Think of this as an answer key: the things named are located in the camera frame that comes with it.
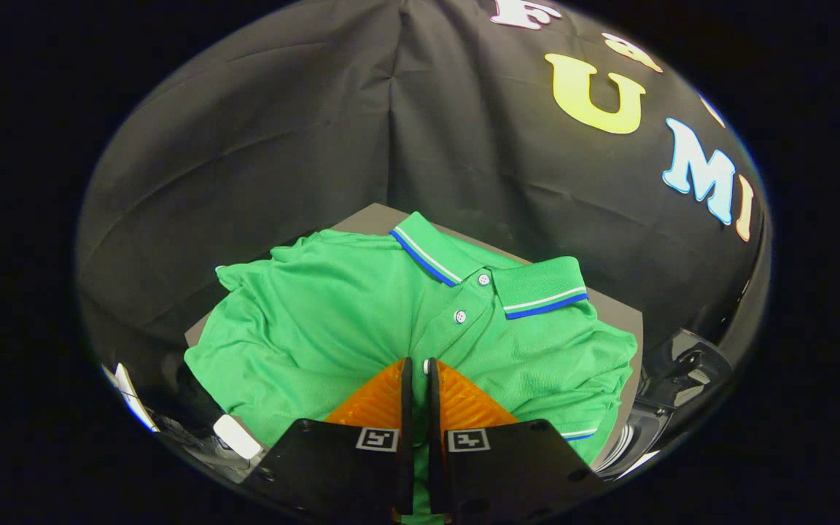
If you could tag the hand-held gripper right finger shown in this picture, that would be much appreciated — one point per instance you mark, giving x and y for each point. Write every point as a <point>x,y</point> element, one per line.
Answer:
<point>500,474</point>

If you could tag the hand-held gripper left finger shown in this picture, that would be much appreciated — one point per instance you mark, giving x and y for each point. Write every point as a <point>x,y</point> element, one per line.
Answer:
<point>347,474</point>

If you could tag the grey washing machine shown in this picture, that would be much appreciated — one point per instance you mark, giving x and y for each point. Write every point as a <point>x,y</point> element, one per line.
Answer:
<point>639,434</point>

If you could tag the green polo shirt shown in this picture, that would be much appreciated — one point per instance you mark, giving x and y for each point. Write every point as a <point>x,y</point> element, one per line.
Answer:
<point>318,328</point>

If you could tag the dark washing machine lid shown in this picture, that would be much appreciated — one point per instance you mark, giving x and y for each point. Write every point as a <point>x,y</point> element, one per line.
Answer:
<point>682,364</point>

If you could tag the white rounded block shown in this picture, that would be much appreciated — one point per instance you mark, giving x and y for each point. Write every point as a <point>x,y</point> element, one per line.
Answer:
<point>238,436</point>

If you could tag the white flat panel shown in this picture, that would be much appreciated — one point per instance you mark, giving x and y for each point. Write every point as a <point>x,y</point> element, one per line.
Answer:
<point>132,397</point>

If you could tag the grey cabinet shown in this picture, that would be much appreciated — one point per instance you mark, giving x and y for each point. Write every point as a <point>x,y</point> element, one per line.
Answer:
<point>369,219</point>

